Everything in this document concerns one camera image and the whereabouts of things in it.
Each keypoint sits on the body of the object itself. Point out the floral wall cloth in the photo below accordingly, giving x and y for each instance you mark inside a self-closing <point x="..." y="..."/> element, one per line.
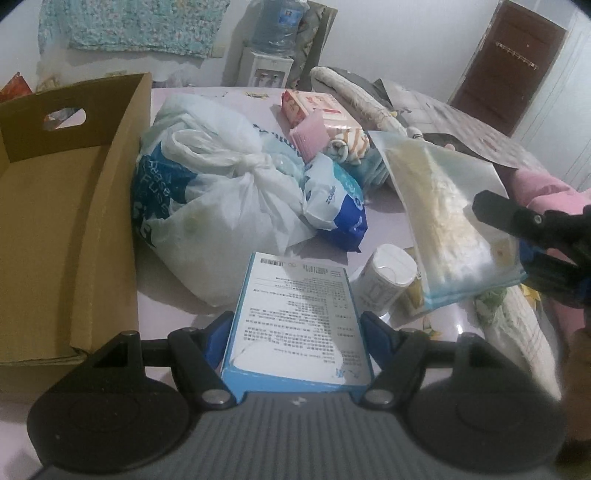
<point x="129" y="27"/>

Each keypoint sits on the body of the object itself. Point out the pink wet wipes pack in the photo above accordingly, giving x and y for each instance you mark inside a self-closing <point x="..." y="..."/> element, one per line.
<point x="318" y="108"/>

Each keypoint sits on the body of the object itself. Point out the brown wooden door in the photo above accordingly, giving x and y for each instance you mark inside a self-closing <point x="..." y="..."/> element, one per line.
<point x="508" y="69"/>

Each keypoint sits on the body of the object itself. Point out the blue folded washcloth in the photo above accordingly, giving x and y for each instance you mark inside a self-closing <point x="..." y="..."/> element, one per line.
<point x="371" y="168"/>

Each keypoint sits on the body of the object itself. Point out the folded patterned bag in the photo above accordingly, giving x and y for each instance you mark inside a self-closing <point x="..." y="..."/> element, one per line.
<point x="314" y="41"/>

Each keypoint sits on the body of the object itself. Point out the white knotted plastic bag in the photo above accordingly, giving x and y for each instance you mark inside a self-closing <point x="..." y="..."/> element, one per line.
<point x="221" y="221"/>

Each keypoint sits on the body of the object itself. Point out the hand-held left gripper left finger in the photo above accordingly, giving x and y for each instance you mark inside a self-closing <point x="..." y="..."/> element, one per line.
<point x="222" y="328"/>

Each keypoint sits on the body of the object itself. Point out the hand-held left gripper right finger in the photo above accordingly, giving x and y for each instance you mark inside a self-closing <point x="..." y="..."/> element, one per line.
<point x="369" y="324"/>

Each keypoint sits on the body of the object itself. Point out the brown cardboard box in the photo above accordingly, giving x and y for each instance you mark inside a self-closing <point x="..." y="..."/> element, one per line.
<point x="55" y="230"/>

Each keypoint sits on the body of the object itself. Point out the blue and white tissue pack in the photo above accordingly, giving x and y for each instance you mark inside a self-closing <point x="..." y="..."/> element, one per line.
<point x="337" y="207"/>

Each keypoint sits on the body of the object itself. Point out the blue and white carton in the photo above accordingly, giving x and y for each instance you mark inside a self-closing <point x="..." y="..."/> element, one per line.
<point x="291" y="314"/>

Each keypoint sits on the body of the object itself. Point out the orange striped towel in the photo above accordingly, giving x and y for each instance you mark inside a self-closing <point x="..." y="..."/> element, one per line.
<point x="353" y="143"/>

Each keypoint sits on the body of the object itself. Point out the pink folded washcloth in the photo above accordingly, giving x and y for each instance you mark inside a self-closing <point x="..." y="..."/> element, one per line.
<point x="309" y="136"/>

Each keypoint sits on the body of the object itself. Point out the white yogurt cup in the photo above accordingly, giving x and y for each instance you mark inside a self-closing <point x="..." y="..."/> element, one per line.
<point x="388" y="277"/>

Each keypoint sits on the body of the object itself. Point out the orange snack bag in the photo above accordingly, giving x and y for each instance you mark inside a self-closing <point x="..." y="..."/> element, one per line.
<point x="16" y="85"/>

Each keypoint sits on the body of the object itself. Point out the zip bag with cream cloth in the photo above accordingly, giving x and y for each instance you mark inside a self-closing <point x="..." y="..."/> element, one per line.
<point x="443" y="212"/>

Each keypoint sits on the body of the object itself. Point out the pink blanket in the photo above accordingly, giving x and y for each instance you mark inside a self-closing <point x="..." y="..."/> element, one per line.
<point x="549" y="189"/>

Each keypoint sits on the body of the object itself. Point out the blue water bottle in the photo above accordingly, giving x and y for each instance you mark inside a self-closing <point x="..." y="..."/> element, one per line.
<point x="279" y="23"/>

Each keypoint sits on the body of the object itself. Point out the door hook rack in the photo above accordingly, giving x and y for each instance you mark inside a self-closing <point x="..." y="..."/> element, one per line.
<point x="517" y="55"/>

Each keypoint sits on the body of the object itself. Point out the checked patterned mat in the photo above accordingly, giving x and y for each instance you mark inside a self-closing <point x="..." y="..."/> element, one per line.
<point x="443" y="120"/>

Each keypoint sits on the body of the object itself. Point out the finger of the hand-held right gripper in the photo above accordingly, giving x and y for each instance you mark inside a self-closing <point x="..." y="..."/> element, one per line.
<point x="554" y="272"/>
<point x="508" y="214"/>

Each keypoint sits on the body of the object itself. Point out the pink printed bed mat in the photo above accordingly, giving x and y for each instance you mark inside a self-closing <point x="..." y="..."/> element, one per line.
<point x="161" y="304"/>

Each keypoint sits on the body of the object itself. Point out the translucent plastic bag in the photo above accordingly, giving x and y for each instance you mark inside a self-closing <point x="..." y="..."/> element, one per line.
<point x="198" y="115"/>

